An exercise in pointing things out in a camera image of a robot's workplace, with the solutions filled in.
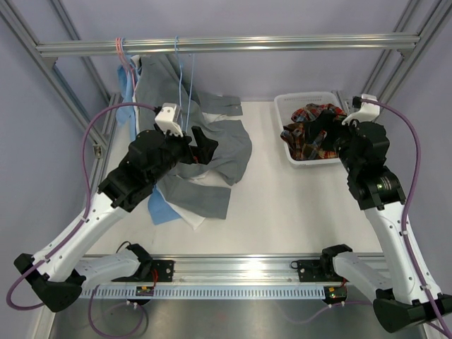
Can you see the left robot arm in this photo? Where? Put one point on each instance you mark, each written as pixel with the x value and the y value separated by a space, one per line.
pixel 58 274

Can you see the aluminium frame posts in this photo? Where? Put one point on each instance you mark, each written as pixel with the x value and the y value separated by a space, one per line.
pixel 48 67
pixel 425 19

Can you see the aluminium frame right posts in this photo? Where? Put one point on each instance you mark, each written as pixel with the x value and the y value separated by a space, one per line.
pixel 425 19

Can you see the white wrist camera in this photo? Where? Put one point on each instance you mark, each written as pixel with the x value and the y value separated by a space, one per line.
pixel 167 119
pixel 366 110

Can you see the light blue shirt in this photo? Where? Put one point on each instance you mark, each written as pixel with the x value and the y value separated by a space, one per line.
pixel 160 211

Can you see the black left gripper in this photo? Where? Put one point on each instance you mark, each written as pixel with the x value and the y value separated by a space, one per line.
pixel 205 147

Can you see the pink hanger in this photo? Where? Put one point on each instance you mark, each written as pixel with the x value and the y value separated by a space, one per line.
pixel 127 59
pixel 121 55

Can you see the grey shirt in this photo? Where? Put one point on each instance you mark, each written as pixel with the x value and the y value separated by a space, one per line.
pixel 201 189

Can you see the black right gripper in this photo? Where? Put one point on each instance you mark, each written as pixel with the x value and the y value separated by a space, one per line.
pixel 326 122

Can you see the white plastic basket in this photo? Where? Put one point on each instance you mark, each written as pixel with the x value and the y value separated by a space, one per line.
pixel 287 104

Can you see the white slotted cable duct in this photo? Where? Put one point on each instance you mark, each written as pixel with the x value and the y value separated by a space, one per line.
pixel 206 292

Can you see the aluminium hanging rail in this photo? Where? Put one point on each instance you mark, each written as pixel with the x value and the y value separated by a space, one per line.
pixel 195 45

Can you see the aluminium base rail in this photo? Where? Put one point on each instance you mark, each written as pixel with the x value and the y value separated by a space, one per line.
pixel 240 268

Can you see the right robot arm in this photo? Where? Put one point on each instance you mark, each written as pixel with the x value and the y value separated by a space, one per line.
pixel 410 296

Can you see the aluminium frame left posts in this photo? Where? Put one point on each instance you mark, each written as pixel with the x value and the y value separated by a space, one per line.
pixel 48 67

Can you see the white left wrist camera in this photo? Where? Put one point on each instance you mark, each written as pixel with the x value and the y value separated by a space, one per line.
pixel 167 119

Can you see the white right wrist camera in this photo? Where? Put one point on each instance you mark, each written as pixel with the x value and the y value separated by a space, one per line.
pixel 366 110

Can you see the plaid shirt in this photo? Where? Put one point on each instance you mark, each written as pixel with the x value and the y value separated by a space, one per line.
pixel 293 133

